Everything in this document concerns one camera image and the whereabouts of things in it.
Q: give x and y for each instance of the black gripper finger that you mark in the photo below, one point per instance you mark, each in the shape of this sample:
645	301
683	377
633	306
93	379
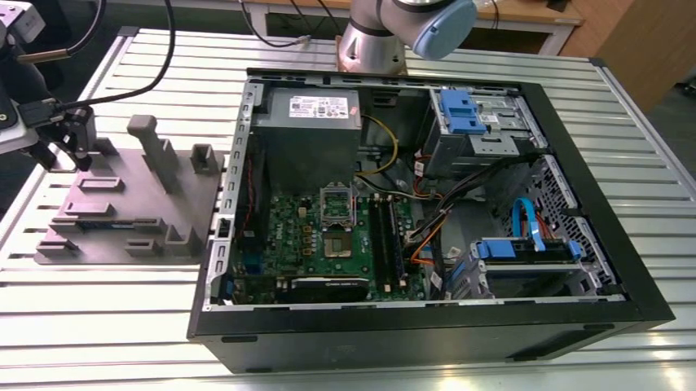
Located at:
82	138
45	156

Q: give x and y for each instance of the CPU socket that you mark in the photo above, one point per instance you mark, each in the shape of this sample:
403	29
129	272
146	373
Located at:
340	244

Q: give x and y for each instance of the dark RAM stick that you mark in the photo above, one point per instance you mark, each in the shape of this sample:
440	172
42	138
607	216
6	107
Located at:
106	224

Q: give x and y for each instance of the grey plastic parts rack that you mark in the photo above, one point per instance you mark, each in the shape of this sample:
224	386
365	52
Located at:
137	212

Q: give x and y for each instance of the grey power supply unit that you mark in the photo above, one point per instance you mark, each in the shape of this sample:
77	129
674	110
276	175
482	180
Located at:
305	142

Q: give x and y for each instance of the green motherboard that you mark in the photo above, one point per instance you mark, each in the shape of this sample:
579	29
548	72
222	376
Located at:
288	252

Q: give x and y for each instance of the black graphics card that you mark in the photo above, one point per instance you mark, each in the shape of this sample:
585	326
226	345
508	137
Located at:
327	287

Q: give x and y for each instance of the black RAM slot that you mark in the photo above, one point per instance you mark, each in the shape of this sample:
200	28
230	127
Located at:
379	244
389	228

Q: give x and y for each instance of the blue RAM slot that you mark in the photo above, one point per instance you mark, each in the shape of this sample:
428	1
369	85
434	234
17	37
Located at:
401	260

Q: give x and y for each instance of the grey metal drive cage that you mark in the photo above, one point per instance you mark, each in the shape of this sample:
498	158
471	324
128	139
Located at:
452	150

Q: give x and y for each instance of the black open PC case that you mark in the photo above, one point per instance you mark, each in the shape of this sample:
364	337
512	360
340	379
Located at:
381	338

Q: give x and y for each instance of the grey metal disk bay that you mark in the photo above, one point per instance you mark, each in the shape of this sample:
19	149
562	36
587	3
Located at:
479	281

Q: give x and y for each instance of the hard disk in blue carrier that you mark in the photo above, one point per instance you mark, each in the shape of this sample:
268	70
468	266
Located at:
500	249

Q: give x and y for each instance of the small black box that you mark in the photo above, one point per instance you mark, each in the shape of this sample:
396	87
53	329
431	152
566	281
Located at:
559	4

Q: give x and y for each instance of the wooden cabinet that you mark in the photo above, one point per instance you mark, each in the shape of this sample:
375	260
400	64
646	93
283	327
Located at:
642	49

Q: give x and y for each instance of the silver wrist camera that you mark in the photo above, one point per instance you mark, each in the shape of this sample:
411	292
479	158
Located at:
9	138
27	24

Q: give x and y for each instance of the blue plastic drive bracket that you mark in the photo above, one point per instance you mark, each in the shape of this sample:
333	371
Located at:
458	102

